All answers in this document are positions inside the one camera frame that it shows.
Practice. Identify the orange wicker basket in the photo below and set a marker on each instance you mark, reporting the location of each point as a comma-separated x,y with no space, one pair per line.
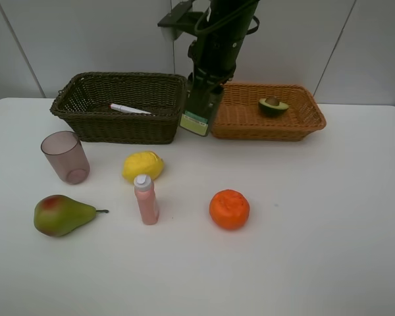
240,118

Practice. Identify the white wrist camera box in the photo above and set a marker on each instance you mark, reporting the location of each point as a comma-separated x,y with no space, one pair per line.
181,19

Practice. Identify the dark green pump bottle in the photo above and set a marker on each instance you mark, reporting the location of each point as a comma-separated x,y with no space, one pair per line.
198,117

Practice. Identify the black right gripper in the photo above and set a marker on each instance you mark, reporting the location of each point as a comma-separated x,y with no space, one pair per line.
214,54

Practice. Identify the white marker pen pink caps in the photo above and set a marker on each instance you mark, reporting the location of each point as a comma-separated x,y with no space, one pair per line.
128,110

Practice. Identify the dark brown wicker basket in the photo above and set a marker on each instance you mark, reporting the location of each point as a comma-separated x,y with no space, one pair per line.
84,105

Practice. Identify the halved avocado with pit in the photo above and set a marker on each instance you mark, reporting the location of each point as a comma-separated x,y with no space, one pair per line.
272,107

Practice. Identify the green red pear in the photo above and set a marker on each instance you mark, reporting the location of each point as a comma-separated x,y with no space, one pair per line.
58,215

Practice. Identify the translucent purple plastic cup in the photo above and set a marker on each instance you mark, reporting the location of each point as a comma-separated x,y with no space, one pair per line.
66,155

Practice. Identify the pink bottle white cap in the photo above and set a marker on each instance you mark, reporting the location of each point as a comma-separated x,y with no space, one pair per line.
147,202

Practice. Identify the yellow lemon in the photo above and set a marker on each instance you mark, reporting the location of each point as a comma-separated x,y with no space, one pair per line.
144,162

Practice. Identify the orange tangerine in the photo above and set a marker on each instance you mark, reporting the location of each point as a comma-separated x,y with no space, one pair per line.
229,209

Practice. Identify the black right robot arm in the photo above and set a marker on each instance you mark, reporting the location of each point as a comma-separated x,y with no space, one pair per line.
221,12

